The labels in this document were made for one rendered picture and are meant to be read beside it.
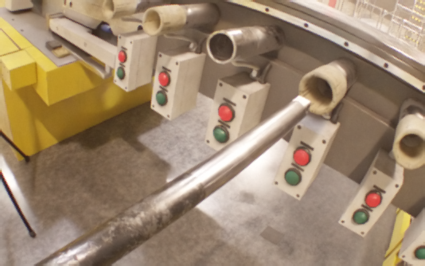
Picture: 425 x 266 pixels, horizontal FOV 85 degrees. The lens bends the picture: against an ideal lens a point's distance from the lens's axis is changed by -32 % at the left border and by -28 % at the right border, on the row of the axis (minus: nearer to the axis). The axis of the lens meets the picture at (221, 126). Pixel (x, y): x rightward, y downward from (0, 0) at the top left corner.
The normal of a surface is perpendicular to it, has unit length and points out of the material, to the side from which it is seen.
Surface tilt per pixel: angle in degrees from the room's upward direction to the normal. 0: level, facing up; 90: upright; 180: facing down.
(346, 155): 90
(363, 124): 90
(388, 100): 90
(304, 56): 90
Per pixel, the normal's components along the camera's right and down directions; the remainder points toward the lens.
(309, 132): -0.59, 0.33
